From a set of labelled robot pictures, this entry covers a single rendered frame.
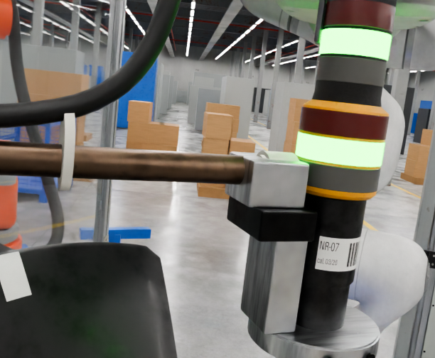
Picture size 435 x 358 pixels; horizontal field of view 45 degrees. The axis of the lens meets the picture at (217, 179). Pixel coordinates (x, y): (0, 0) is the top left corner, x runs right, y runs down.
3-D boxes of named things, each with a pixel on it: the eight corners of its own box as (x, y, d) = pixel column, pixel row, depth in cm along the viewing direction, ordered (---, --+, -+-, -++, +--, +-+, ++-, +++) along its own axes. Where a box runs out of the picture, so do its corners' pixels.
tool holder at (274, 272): (246, 385, 23) (275, 168, 21) (195, 316, 29) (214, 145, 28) (406, 365, 26) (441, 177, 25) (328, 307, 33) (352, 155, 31)
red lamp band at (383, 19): (348, 23, 24) (352, -5, 23) (309, 28, 27) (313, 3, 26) (406, 34, 25) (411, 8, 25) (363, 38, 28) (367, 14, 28)
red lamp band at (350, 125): (329, 136, 24) (333, 110, 24) (283, 126, 28) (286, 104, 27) (404, 143, 25) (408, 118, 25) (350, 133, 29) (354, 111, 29)
